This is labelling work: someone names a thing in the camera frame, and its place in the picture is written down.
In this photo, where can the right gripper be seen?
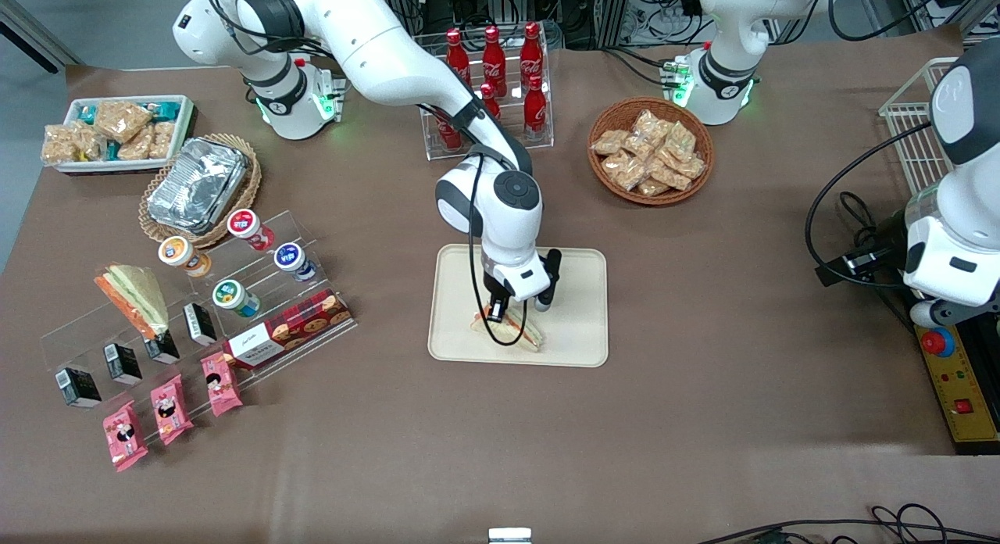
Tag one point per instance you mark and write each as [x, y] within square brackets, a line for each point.
[497, 295]

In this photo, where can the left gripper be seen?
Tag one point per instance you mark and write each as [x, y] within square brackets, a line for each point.
[883, 256]

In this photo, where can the triangle sandwich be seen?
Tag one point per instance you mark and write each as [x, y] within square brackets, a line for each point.
[522, 334]
[137, 294]

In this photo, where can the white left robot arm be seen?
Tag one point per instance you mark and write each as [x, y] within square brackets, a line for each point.
[726, 59]

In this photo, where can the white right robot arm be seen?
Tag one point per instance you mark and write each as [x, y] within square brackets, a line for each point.
[391, 51]

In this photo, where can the beige plastic tray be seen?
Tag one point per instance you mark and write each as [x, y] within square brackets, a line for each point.
[578, 325]

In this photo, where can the clear acrylic bottle rack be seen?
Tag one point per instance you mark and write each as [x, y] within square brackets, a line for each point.
[539, 145]

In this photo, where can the red cola bottle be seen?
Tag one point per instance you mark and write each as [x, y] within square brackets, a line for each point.
[458, 55]
[531, 55]
[494, 59]
[490, 98]
[449, 136]
[535, 110]

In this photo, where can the yellow emergency stop box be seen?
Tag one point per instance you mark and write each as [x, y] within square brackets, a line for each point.
[965, 407]

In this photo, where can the clear-wrapped rice cracker packet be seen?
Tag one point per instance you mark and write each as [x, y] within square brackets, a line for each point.
[672, 175]
[691, 167]
[680, 140]
[647, 124]
[639, 147]
[652, 187]
[609, 142]
[623, 169]

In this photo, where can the brown table cover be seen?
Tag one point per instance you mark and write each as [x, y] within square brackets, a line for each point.
[703, 372]

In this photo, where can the red plaid cookie box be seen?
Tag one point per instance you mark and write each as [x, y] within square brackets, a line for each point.
[289, 329]

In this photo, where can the round wicker basket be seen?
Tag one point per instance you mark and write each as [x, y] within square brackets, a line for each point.
[605, 114]

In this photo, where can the blue lid yogurt cup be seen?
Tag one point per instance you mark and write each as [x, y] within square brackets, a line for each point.
[290, 256]

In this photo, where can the red lid yogurt cup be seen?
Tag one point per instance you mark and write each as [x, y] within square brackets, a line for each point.
[248, 225]

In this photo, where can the clear acrylic step display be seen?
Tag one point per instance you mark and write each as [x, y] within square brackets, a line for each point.
[234, 266]

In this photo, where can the green lid yogurt cup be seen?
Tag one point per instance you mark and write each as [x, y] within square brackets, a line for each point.
[229, 294]

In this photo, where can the oval wicker basket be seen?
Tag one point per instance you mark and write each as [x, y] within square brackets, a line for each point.
[250, 184]

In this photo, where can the pink snack pouch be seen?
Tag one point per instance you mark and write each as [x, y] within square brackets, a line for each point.
[170, 409]
[221, 386]
[123, 437]

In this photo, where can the small black carton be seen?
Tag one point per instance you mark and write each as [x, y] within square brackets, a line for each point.
[201, 325]
[164, 347]
[78, 388]
[123, 364]

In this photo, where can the orange lid yogurt cup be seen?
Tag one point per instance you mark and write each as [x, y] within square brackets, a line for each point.
[177, 252]

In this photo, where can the aluminium foil container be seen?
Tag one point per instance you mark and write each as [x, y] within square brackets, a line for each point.
[195, 184]

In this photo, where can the white rectangular bin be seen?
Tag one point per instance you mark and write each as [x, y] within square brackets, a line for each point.
[186, 130]

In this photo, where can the teal snack pack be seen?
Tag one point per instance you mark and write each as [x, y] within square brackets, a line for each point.
[166, 108]
[112, 153]
[86, 112]

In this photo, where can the large puffed snack pack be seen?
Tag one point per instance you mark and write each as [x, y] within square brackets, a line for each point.
[121, 120]

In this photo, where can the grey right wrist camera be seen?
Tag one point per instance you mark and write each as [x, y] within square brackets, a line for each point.
[549, 282]

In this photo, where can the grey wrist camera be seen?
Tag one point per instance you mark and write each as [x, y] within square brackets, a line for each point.
[933, 313]
[549, 282]

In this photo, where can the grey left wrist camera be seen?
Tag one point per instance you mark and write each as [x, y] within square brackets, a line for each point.
[933, 313]

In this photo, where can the aluminium frame rack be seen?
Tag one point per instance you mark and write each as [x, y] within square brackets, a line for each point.
[601, 12]

